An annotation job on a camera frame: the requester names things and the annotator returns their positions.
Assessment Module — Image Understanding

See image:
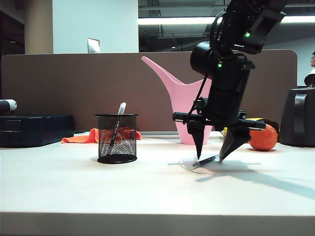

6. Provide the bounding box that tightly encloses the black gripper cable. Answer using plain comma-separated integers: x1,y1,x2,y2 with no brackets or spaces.
187,73,208,123

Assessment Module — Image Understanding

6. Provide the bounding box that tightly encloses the white and black cylinder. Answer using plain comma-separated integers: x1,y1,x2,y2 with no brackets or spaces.
0,99,18,116

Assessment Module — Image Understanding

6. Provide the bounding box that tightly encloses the black flat case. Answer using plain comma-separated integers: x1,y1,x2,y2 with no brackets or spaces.
0,115,75,148

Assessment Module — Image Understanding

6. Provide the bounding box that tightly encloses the round black white knob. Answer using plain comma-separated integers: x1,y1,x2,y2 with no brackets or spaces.
304,73,315,89

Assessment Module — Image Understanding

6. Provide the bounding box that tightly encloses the yellow snack bag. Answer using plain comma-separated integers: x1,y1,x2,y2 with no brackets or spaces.
222,117,280,137

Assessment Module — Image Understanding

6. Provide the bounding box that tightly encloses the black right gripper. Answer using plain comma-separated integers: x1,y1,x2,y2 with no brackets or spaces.
173,61,267,162

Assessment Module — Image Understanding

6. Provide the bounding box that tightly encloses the black kettle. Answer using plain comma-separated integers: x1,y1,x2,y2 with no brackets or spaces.
279,88,315,148

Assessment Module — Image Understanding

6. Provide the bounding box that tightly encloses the metal wall plate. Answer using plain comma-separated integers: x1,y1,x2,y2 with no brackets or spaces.
86,37,100,54

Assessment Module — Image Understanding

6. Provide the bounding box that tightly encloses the brown desk divider panel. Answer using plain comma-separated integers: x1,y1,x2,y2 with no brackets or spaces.
0,50,298,133

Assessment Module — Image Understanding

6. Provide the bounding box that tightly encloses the black mesh pen holder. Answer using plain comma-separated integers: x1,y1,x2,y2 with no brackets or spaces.
94,113,139,164

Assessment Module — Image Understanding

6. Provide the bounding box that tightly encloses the clear gel pen black ink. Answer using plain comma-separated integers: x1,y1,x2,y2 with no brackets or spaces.
108,102,127,148
192,155,217,168

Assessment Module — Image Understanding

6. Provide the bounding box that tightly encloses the orange round fruit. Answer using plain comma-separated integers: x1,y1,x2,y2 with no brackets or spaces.
248,124,279,151

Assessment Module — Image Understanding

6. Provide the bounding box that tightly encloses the pink plastic watering can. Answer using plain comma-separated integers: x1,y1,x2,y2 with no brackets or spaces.
141,56,215,146

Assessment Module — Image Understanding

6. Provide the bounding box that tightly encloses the long ceiling light strip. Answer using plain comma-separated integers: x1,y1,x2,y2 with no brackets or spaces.
137,15,315,26

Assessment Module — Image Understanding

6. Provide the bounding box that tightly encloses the orange cloth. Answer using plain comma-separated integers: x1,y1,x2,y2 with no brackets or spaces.
61,128,142,144

